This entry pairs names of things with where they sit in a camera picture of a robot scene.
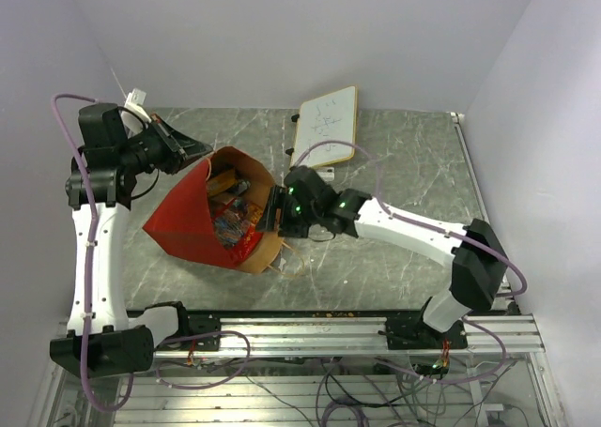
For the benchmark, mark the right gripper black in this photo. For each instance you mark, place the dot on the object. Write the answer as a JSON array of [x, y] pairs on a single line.
[[280, 197]]

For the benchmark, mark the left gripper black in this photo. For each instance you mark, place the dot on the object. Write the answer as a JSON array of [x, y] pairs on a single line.
[[177, 155]]

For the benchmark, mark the red cookie snack bag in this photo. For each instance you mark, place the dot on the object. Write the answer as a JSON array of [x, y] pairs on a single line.
[[234, 224]]

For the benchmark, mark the yellow M&M's packet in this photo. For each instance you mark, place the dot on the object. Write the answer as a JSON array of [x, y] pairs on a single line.
[[221, 181]]

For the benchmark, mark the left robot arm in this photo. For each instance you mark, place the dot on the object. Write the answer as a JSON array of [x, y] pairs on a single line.
[[102, 340]]

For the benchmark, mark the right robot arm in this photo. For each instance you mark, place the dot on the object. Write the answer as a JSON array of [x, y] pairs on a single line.
[[472, 253]]

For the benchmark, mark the dark snack bar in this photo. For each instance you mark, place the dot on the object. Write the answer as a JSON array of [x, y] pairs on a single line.
[[241, 186]]

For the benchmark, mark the white whiteboard eraser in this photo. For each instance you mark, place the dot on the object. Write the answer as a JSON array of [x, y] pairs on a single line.
[[326, 173]]

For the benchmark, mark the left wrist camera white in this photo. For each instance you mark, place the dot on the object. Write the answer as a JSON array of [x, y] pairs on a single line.
[[135, 103]]

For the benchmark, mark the small whiteboard wooden frame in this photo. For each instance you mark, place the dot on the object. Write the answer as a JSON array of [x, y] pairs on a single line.
[[331, 119]]

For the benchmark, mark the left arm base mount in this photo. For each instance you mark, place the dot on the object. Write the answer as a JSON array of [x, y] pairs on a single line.
[[207, 325]]

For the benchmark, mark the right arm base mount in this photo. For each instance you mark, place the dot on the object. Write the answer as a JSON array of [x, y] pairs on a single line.
[[405, 330]]

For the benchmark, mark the aluminium frame rail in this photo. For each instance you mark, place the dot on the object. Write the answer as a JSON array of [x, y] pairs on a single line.
[[362, 337]]

